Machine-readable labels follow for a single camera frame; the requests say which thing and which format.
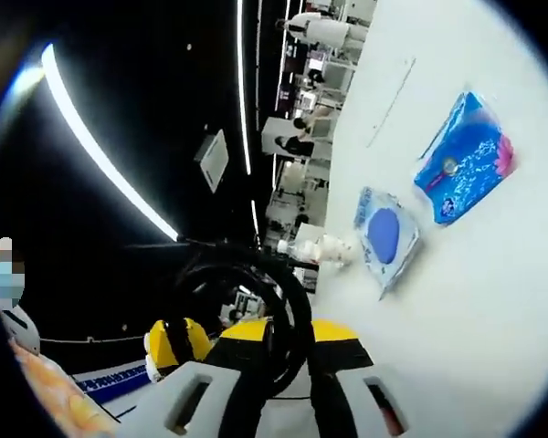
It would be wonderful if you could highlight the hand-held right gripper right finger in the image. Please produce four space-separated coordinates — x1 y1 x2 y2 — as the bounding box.
308 318 416 438

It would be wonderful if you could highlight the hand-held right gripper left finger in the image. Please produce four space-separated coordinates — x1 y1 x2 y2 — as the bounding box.
113 318 278 438

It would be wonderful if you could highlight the black cable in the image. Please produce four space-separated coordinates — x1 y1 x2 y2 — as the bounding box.
171 241 317 402

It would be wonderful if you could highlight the white paper cup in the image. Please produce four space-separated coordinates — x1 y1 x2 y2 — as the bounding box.
321 232 360 271

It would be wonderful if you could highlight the clear plastic water bottle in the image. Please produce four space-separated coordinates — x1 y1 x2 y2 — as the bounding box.
276 236 331 266

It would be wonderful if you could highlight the clear blue mask packet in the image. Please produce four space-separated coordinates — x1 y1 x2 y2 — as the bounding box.
353 185 422 294

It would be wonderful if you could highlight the blue tissue pack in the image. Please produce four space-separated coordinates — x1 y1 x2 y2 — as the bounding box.
413 90 520 227

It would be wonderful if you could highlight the blue white printed board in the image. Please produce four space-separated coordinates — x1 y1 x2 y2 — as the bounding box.
71 359 150 406

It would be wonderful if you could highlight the person's white orange shirt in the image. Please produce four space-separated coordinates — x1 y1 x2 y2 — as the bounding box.
8 339 121 438

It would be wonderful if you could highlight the white round table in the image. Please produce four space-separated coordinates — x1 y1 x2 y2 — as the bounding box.
310 0 548 438

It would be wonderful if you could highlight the white chest device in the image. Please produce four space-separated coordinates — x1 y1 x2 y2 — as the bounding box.
0 304 43 357

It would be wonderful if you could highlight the white ceiling air conditioner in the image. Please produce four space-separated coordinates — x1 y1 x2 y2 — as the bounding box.
192 129 231 194

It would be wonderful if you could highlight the wide ceiling light strip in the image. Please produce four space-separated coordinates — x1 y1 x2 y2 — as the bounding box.
39 42 180 244

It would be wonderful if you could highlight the thin ceiling light strip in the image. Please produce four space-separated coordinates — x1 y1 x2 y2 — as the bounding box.
236 0 253 177

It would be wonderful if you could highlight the white table cable cover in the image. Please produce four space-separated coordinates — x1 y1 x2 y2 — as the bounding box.
366 57 417 150

